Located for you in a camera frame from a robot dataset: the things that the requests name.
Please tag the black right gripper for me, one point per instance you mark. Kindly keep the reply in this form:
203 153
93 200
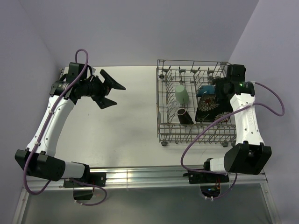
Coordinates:
219 82

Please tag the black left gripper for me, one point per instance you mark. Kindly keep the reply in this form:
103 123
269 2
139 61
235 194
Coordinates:
103 102

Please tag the blue bowl with tan interior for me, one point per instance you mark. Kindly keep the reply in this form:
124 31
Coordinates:
205 90

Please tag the black square floral plate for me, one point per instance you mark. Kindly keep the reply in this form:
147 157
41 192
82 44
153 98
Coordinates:
209 109

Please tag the light green cup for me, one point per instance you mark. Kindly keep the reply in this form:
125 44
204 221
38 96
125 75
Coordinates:
181 94

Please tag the dark brown mug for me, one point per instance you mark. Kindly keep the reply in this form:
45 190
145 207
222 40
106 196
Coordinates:
184 117

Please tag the clear drinking glass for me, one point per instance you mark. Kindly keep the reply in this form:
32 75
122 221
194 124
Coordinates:
173 106

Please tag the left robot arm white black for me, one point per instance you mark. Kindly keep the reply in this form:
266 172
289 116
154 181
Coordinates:
38 159

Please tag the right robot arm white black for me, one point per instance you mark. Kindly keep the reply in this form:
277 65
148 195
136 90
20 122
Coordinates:
249 154

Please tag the grey wire dish rack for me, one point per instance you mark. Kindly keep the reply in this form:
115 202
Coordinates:
185 104

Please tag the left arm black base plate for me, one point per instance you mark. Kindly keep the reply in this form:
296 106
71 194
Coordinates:
94 181

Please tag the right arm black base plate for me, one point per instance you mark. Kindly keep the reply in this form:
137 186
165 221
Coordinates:
212 182

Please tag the aluminium rail frame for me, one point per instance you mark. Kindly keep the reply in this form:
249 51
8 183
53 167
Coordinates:
145 182

